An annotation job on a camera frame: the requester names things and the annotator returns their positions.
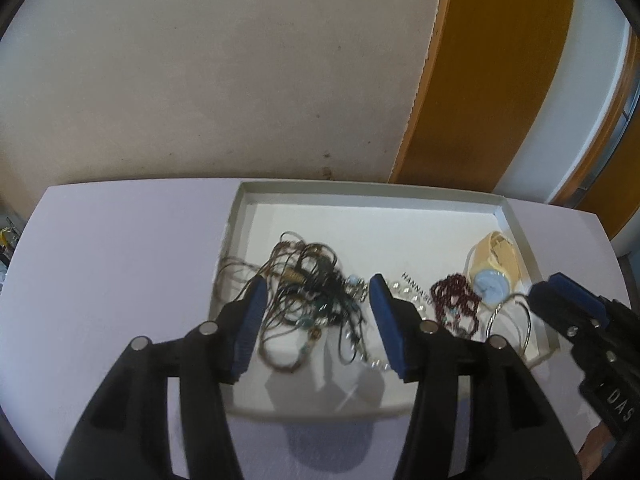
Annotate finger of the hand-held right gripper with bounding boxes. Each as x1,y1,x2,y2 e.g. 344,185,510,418
528,281,602,349
547,272,609,327

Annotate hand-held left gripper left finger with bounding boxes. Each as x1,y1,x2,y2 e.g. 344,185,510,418
57,276,271,480

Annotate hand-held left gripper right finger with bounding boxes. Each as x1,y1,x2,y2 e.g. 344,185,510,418
369,274,583,480

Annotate white pearl bracelet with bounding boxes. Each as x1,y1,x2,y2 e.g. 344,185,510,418
365,280,433,372

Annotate black cord bead necklace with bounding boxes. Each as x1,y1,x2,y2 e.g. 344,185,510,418
295,245,373,361

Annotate brown cord bead necklace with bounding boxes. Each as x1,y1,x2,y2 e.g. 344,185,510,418
216,231,331,373

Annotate dark red bead bracelet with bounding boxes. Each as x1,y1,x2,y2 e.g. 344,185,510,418
430,274,483,338

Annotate silver bangle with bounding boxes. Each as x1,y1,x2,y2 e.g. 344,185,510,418
484,294,533,356

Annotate cream wrist watch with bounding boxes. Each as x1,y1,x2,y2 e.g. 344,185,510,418
467,231,518,307

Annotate grey cardboard box lid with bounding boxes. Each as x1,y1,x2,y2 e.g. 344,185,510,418
210,180,561,418

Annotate person's right forearm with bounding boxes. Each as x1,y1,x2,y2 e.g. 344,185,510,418
579,421,610,472

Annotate small cluttered objects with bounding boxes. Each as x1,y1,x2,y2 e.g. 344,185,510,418
0,215,22,272

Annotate wooden wall panel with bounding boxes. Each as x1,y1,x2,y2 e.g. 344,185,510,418
390,0,574,196

